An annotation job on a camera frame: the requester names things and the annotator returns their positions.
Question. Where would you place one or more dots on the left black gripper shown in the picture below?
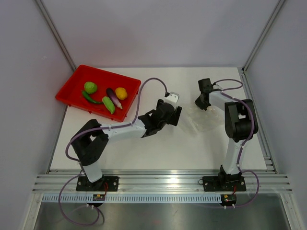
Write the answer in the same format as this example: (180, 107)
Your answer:
(174, 118)

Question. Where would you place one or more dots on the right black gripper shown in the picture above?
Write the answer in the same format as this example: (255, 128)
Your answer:
(198, 103)

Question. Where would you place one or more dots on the clear zip top bag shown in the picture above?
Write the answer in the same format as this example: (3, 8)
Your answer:
(203, 120)

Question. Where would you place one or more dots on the yellow fake lemon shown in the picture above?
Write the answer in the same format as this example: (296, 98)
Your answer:
(121, 93)

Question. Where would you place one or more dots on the purple fake eggplant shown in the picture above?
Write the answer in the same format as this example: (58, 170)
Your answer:
(111, 94)

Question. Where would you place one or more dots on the light green fake lime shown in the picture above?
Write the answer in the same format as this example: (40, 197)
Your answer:
(108, 104)

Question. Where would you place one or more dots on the light green fake guava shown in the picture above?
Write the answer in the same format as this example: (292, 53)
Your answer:
(90, 87)

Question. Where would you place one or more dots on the dark green fake cucumber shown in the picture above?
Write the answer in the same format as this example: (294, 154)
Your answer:
(89, 98)

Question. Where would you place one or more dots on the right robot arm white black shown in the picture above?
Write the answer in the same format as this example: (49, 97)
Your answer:
(240, 125)

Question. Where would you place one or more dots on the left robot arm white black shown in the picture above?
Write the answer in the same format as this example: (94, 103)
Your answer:
(91, 140)

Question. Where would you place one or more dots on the red plastic tray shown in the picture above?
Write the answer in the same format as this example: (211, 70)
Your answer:
(71, 92)

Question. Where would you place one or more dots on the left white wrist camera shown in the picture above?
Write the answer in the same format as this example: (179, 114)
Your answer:
(171, 98)

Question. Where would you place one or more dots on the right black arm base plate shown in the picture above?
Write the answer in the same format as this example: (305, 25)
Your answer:
(212, 184)

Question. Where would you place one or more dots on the right aluminium corner post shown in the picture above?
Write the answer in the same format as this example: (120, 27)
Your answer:
(264, 33)

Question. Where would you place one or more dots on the aluminium corner post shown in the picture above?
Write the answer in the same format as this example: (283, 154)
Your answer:
(264, 33)
(47, 18)

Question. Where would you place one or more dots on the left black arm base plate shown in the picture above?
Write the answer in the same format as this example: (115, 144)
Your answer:
(107, 183)

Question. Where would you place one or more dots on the aluminium mounting rail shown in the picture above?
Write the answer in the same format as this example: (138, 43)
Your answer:
(162, 181)

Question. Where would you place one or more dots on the white slotted cable duct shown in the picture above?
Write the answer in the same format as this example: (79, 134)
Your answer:
(134, 198)

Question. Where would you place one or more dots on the left aluminium corner post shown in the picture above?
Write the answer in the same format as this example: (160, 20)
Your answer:
(47, 18)

